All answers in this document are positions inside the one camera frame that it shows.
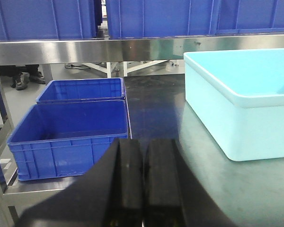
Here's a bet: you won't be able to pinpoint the upper left blue crate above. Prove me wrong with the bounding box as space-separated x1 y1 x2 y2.
0 0 102 41

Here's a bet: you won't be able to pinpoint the stainless steel shelf rail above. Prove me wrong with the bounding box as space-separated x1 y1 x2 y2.
0 34 284 65

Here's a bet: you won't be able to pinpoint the near blue floor crate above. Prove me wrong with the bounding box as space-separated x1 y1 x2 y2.
7 100 128 181

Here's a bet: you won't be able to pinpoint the upper middle blue crate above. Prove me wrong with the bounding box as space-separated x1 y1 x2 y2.
106 0 221 38

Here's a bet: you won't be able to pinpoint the far blue floor crate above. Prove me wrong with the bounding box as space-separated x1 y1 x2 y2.
36 78 126 104

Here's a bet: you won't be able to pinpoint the black shoe of person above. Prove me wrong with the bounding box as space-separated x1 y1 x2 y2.
11 72 29 91

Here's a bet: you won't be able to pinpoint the upper right blue crate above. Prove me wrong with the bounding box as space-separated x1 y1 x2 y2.
216 0 284 34

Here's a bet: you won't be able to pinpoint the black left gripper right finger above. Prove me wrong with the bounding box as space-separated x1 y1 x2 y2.
144 139 235 227

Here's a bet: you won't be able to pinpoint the light blue plastic tub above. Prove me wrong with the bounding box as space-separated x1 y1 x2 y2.
184 48 284 161

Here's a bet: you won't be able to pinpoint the blue floor crate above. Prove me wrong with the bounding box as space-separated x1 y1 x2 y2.
7 100 128 181
36 78 126 104

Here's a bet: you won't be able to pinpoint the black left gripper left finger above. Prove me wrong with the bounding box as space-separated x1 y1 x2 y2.
16 139 143 227

